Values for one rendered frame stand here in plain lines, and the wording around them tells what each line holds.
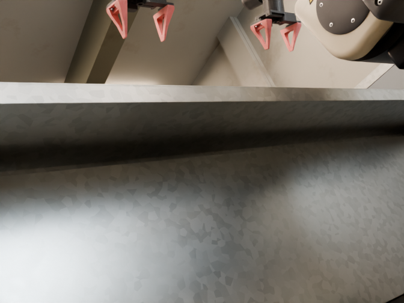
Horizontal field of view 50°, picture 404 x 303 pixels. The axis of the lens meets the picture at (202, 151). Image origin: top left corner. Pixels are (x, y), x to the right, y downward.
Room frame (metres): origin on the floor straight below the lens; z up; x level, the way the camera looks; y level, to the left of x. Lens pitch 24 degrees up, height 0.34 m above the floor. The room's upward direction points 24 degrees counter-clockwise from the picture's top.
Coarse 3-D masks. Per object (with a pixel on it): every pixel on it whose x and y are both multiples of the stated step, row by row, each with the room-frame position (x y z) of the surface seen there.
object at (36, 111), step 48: (0, 96) 0.38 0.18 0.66; (48, 96) 0.41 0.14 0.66; (96, 96) 0.45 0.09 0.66; (144, 96) 0.49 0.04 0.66; (192, 96) 0.54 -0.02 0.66; (240, 96) 0.60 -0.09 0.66; (288, 96) 0.67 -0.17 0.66; (336, 96) 0.75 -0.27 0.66; (384, 96) 0.86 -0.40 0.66; (0, 144) 0.48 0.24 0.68; (48, 144) 0.53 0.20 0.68; (96, 144) 0.59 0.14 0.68; (144, 144) 0.65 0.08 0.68; (192, 144) 0.73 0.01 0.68; (240, 144) 0.82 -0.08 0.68; (288, 144) 0.94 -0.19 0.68
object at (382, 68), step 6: (378, 66) 1.56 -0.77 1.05; (384, 66) 1.55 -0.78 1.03; (390, 66) 1.53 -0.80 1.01; (372, 72) 1.59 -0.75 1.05; (378, 72) 1.57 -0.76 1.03; (384, 72) 1.56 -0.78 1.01; (366, 78) 1.61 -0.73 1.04; (372, 78) 1.60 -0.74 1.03; (378, 78) 1.58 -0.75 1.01; (360, 84) 1.64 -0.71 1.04; (366, 84) 1.62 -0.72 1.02
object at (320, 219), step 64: (0, 192) 0.51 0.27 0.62; (64, 192) 0.56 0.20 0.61; (128, 192) 0.62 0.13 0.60; (192, 192) 0.70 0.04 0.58; (256, 192) 0.78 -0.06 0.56; (320, 192) 0.89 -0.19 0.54; (384, 192) 1.02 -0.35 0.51; (0, 256) 0.50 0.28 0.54; (64, 256) 0.55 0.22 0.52; (128, 256) 0.60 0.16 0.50; (192, 256) 0.67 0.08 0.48; (256, 256) 0.74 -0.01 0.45; (320, 256) 0.83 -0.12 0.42; (384, 256) 0.94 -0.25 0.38
